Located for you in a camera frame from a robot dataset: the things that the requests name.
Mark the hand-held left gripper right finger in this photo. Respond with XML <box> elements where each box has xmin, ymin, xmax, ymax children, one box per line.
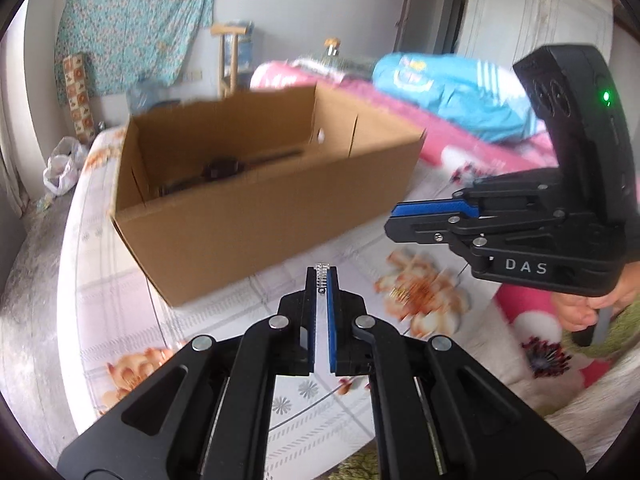
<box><xmin>327</xmin><ymin>266</ymin><xmax>586</xmax><ymax>480</ymax></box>

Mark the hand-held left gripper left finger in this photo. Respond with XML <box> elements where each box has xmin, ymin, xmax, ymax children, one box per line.
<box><xmin>56</xmin><ymin>266</ymin><xmax>321</xmax><ymax>480</ymax></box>

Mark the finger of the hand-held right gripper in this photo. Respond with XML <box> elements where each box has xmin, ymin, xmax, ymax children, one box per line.
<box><xmin>392</xmin><ymin>167</ymin><xmax>567</xmax><ymax>217</ymax></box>
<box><xmin>385</xmin><ymin>212</ymin><xmax>572</xmax><ymax>257</ymax></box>

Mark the brown cardboard box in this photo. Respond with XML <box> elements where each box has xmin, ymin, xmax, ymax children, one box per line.
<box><xmin>110</xmin><ymin>82</ymin><xmax>427</xmax><ymax>308</ymax></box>

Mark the person's right hand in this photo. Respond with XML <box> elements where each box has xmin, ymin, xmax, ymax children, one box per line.
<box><xmin>550</xmin><ymin>260</ymin><xmax>640</xmax><ymax>333</ymax></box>

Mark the gold hair clip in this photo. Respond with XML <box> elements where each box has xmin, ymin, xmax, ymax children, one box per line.
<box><xmin>387</xmin><ymin>285</ymin><xmax>422</xmax><ymax>303</ymax></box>

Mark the light blue striped bag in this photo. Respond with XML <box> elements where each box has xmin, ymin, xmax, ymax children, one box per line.
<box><xmin>372</xmin><ymin>52</ymin><xmax>543</xmax><ymax>143</ymax></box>

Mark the pink floral quilt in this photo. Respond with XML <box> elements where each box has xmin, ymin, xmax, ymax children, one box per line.
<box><xmin>320</xmin><ymin>82</ymin><xmax>640</xmax><ymax>416</ymax></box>

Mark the white wardrobe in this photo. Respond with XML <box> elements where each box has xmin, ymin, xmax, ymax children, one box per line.
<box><xmin>457</xmin><ymin>0</ymin><xmax>616</xmax><ymax>68</ymax></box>

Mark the dark wooden door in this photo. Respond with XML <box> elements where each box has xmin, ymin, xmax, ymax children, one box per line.
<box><xmin>395</xmin><ymin>0</ymin><xmax>471</xmax><ymax>56</ymax></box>

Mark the black wrist watch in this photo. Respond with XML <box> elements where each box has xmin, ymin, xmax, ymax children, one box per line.
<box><xmin>160</xmin><ymin>147</ymin><xmax>306</xmax><ymax>196</ymax></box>

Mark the folded pink blanket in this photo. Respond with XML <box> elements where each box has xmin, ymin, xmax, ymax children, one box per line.
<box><xmin>250</xmin><ymin>59</ymin><xmax>381</xmax><ymax>93</ymax></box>

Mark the wooden crutch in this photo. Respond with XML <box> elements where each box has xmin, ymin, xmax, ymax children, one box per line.
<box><xmin>210</xmin><ymin>22</ymin><xmax>251</xmax><ymax>98</ymax></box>

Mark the white plastic bag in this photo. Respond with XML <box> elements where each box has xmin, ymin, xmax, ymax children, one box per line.
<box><xmin>43</xmin><ymin>136</ymin><xmax>87</xmax><ymax>196</ymax></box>

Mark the orange patterned tall roll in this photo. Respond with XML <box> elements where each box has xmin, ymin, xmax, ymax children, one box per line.
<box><xmin>62</xmin><ymin>54</ymin><xmax>96</xmax><ymax>143</ymax></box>

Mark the teal floral wall cloth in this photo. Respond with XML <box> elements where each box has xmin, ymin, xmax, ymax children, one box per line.
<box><xmin>55</xmin><ymin>0</ymin><xmax>217</xmax><ymax>96</ymax></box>

